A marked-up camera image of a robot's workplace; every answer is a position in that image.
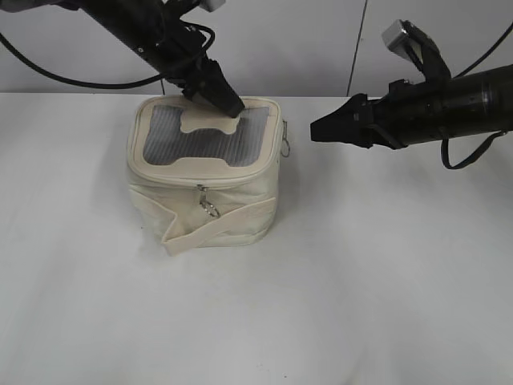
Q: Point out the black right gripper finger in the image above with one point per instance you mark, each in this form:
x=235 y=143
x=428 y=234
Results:
x=347 y=125

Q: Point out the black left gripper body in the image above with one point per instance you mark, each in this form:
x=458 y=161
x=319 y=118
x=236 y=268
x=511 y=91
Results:
x=177 y=50

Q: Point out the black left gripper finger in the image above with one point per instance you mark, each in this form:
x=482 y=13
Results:
x=207 y=84

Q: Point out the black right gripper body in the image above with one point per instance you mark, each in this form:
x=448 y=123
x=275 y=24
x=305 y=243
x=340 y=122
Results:
x=409 y=114

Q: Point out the cream zippered fabric bag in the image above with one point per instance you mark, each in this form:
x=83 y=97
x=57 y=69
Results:
x=202 y=179

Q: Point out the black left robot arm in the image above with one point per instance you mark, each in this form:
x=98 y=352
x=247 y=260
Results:
x=120 y=18

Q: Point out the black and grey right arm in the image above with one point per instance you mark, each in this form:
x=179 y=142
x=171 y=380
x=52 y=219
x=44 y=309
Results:
x=479 y=103

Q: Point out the silver side zipper pull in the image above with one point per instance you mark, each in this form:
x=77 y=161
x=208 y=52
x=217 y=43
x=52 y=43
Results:
x=285 y=145

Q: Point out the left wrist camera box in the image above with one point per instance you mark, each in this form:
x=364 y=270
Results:
x=211 y=5

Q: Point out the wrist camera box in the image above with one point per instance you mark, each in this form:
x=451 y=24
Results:
x=399 y=41
x=211 y=5

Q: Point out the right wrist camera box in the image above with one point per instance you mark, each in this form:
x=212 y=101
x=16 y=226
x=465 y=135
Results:
x=399 y=41

